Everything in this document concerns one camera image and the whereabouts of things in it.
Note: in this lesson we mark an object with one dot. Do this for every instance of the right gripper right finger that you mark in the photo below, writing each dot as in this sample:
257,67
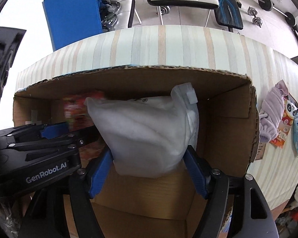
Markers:
251,216

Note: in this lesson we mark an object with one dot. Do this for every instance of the blue slim packet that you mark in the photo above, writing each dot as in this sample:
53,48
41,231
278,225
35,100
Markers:
295,131

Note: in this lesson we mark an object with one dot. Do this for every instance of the panda orange snack packet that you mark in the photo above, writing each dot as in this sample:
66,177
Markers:
284,127

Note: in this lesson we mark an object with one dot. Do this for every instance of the white soft packet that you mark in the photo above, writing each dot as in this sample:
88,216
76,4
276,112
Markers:
148,137

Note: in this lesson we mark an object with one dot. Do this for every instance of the purple fuzzy sock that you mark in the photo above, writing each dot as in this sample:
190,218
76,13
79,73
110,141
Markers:
271,112

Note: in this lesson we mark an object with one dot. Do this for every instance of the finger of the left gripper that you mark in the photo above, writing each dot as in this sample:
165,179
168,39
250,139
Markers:
74,139
33,132

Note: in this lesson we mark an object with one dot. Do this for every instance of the red snack packet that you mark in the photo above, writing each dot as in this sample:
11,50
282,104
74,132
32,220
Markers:
75,111

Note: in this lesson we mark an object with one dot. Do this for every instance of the chrome dumbbell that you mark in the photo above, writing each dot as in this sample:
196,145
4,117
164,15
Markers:
256,20

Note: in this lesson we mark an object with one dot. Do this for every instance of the black blue bench pad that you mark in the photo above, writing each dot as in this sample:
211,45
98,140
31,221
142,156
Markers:
228,14

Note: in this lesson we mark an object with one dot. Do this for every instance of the blue board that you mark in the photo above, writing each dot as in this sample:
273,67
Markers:
70,21

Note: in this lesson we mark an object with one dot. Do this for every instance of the open cardboard box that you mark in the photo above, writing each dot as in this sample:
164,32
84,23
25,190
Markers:
227,139

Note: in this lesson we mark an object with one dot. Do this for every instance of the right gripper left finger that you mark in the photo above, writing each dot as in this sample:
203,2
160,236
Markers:
84,185

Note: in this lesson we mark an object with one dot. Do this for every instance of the brown label patch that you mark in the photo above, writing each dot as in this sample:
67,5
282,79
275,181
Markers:
260,151

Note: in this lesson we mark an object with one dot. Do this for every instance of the floor barbell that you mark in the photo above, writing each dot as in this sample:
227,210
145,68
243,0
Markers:
268,5

